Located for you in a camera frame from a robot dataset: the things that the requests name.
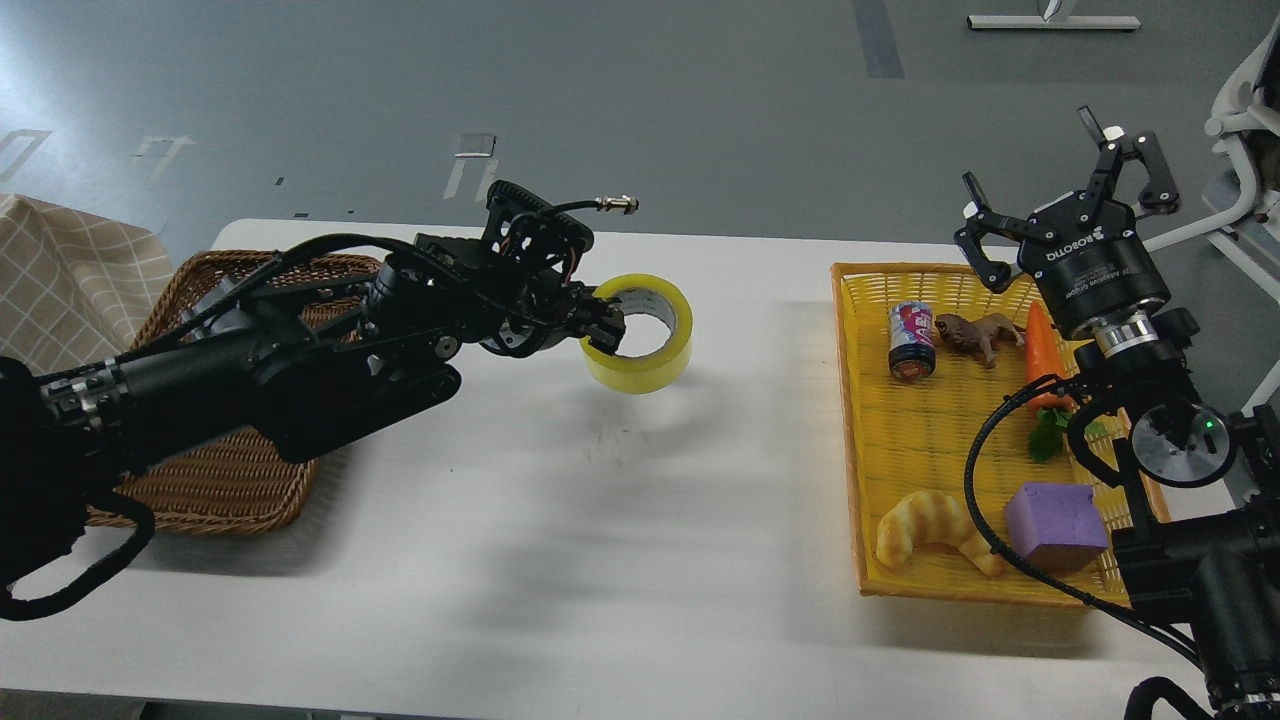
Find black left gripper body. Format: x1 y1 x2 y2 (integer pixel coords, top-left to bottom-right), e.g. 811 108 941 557
477 281 591 357

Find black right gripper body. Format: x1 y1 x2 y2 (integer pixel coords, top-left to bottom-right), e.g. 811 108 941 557
1018 193 1171 341

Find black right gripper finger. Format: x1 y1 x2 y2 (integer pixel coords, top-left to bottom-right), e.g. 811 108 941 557
954 172 1046 293
1070 105 1181 234

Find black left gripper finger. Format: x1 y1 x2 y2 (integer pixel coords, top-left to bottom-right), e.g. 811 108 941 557
575 296 626 356

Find yellow tape roll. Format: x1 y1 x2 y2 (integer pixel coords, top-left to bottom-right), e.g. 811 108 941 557
580 273 694 395

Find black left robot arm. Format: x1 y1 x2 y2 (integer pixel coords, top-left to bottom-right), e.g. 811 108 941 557
3 179 637 583

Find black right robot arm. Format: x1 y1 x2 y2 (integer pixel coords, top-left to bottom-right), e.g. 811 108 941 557
955 106 1279 719

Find brown toy animal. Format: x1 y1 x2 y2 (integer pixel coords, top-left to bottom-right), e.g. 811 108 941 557
933 313 1027 370

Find orange toy carrot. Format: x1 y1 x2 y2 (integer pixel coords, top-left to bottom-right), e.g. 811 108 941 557
1024 301 1076 464

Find small drink can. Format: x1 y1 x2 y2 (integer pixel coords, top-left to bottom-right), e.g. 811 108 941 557
888 301 937 382

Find white chair base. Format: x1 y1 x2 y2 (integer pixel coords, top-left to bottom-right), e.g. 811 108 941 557
1140 20 1280 411

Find white floor stand base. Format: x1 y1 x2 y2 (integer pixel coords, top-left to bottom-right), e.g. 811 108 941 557
965 1 1143 33

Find purple foam block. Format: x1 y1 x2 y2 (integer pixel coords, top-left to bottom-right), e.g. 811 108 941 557
1004 482 1110 573

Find toy croissant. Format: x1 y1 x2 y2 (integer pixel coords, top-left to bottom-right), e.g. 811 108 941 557
876 489 1005 577

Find brown wicker basket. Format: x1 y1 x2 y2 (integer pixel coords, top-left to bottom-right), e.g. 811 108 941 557
114 250 323 536

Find beige checkered cloth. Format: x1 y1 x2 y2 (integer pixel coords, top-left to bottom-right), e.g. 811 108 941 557
1 193 174 375

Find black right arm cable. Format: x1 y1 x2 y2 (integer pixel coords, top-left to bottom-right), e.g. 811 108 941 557
964 375 1211 671

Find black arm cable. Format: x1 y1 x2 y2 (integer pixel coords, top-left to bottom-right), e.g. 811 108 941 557
964 375 1211 671
0 495 157 623

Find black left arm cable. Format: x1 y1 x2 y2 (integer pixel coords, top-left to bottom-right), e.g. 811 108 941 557
0 495 157 623

